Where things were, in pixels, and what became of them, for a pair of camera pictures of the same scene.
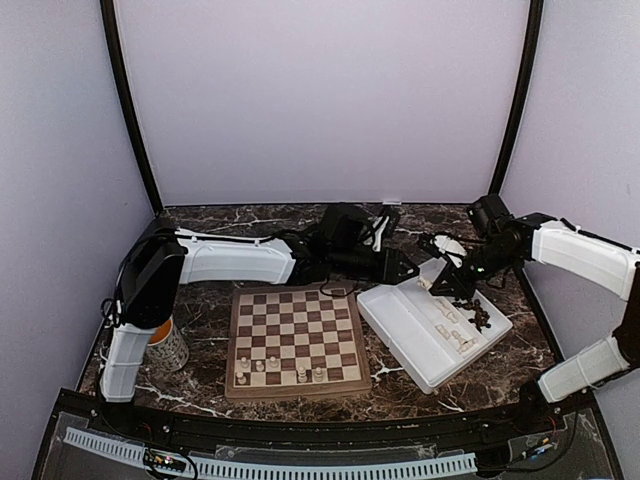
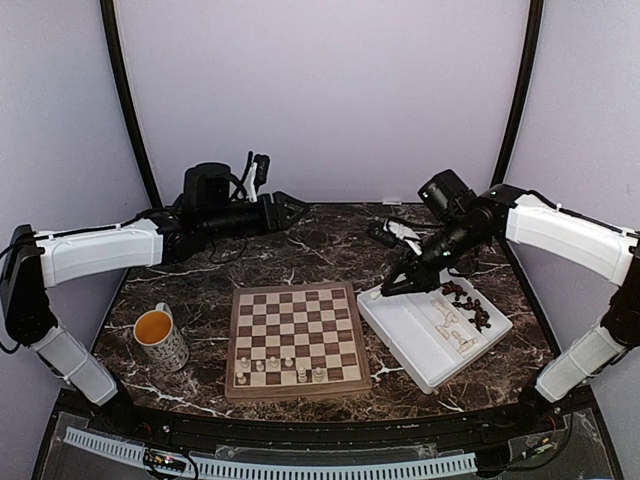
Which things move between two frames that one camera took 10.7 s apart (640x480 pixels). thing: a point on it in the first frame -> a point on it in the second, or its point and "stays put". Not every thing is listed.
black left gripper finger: (406, 267) -> (292, 210)
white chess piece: (318, 375) stays put
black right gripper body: (471, 281) -> (434, 269)
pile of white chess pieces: (451, 317) stays put
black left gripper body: (388, 263) -> (265, 223)
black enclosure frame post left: (116, 59) stays put
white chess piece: (302, 378) stays put
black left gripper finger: (398, 276) -> (288, 223)
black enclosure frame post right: (526, 93) stays put
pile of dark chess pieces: (481, 317) stays put
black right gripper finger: (458, 292) -> (411, 285)
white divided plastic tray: (428, 333) stays put
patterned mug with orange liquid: (166, 348) stays put
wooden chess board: (290, 342) stays put
